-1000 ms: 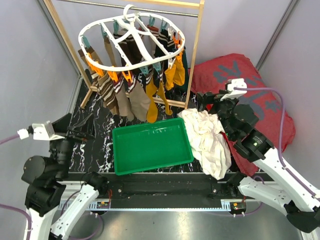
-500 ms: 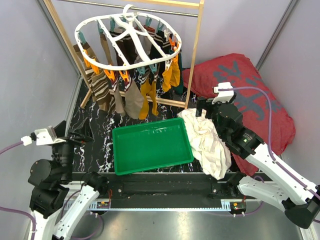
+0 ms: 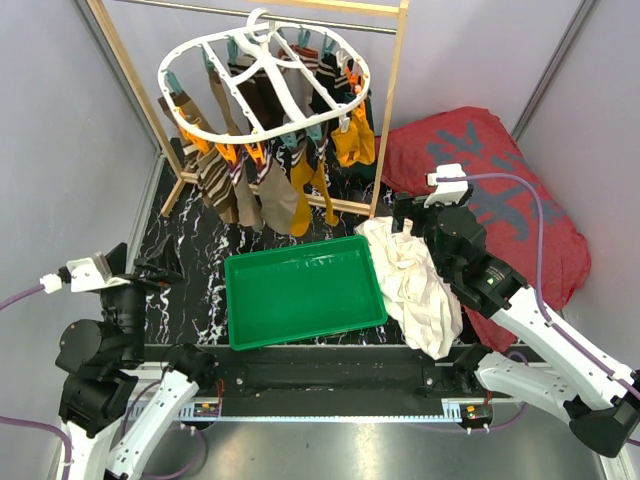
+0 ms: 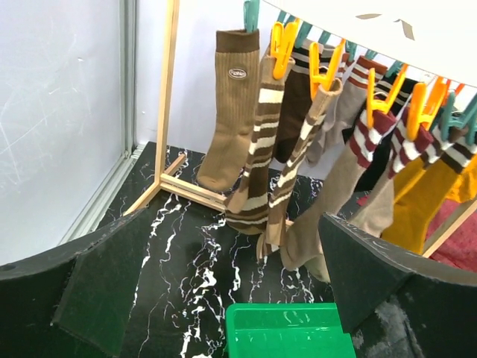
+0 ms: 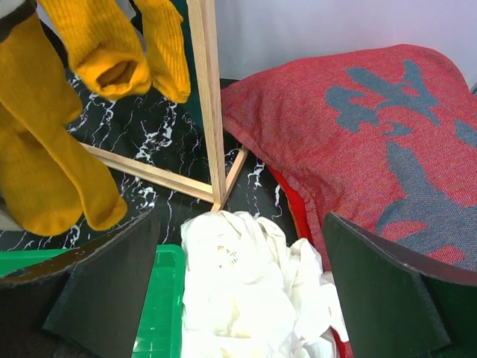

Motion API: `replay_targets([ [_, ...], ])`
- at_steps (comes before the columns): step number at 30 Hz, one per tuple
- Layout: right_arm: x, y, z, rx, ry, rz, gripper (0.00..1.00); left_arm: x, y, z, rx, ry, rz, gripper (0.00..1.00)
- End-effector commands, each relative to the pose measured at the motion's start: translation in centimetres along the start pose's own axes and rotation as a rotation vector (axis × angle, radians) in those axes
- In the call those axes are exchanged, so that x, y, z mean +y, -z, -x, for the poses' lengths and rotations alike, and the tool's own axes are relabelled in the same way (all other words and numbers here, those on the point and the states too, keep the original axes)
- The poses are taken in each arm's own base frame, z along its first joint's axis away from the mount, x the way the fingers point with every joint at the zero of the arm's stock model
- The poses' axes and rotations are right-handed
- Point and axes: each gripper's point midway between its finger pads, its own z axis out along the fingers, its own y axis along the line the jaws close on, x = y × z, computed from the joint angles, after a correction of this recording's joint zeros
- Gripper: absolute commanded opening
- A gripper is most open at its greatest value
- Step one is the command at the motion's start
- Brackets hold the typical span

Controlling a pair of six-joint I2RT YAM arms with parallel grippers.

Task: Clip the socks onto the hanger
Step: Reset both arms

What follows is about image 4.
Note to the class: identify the tan brown sock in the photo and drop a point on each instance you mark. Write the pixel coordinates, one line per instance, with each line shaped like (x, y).
(236, 87)

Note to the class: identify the yellow socks with striped cuffs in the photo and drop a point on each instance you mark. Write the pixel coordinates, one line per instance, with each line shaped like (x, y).
(423, 185)

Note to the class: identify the dark brown sock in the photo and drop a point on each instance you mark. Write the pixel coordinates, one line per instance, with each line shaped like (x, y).
(301, 117)

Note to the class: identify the green plastic tray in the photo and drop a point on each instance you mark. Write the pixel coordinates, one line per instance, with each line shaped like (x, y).
(286, 330)

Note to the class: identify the grey sock with orange stripes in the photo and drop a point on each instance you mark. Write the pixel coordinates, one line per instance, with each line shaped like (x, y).
(343, 111)

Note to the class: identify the brown white striped sock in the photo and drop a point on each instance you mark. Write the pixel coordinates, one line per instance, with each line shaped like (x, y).
(274, 235)

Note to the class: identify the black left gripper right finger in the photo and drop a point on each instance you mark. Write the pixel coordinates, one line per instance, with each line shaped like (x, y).
(395, 303)

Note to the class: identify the white round clip hanger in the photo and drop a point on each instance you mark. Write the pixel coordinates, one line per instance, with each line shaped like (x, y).
(435, 36)

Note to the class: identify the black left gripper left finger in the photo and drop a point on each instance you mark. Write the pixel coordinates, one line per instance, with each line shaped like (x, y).
(74, 300)

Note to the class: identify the teal clip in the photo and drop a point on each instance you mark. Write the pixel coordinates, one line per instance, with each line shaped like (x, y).
(251, 15)

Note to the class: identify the wooden clothes rack frame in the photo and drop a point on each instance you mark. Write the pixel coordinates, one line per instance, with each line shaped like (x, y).
(178, 52)

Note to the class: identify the red pillow with blue pattern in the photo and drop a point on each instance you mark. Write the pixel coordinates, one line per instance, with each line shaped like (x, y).
(459, 250)

